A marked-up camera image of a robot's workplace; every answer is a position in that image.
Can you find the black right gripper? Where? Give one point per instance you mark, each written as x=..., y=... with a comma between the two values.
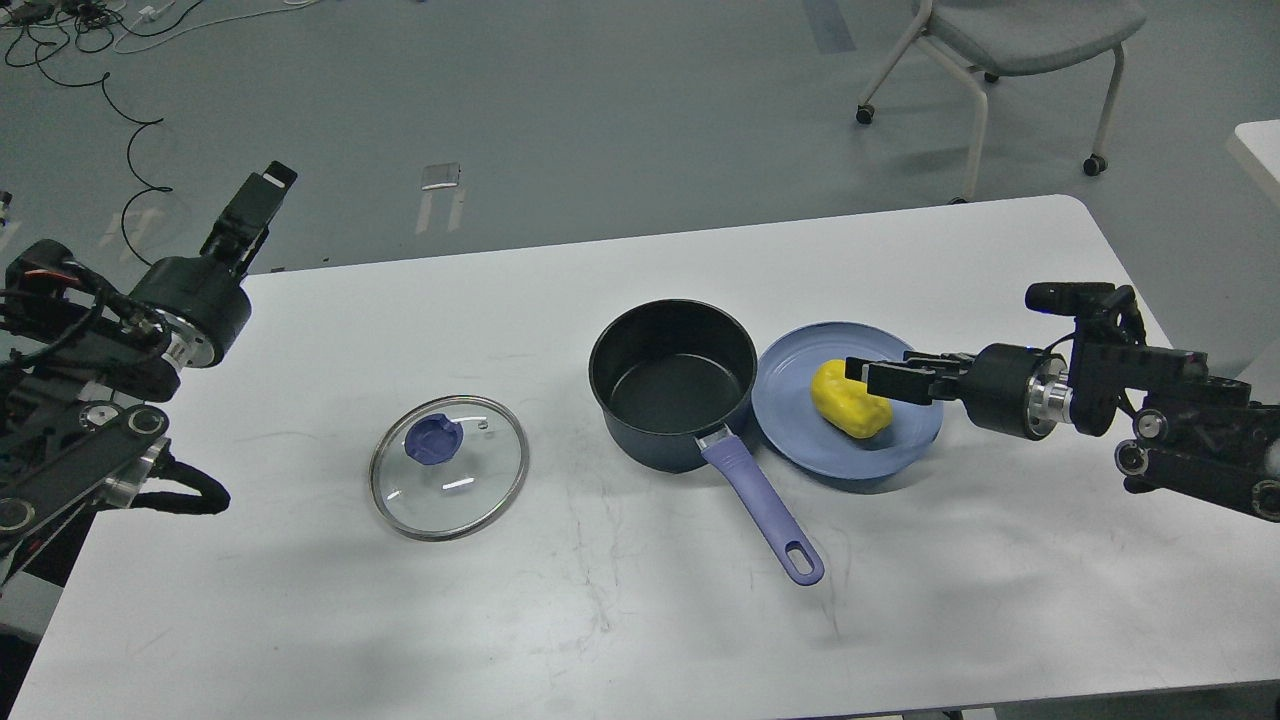
x=1015, y=390

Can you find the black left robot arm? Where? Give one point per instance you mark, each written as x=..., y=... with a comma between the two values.
x=84, y=428

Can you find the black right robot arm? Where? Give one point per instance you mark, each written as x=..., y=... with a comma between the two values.
x=1195, y=434

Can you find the white side table corner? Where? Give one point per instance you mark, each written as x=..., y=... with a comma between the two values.
x=1255, y=145

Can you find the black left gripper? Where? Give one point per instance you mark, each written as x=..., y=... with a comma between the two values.
x=205, y=292

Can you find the dark blue saucepan purple handle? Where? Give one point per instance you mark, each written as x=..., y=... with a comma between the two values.
x=674, y=379

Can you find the grey office chair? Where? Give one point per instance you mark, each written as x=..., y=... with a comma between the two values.
x=981, y=42

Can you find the blue plate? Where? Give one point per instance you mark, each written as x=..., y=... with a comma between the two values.
x=789, y=419

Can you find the yellow potato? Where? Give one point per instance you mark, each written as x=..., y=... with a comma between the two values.
x=846, y=404

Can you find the glass pot lid blue knob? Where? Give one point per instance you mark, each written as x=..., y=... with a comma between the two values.
x=449, y=467

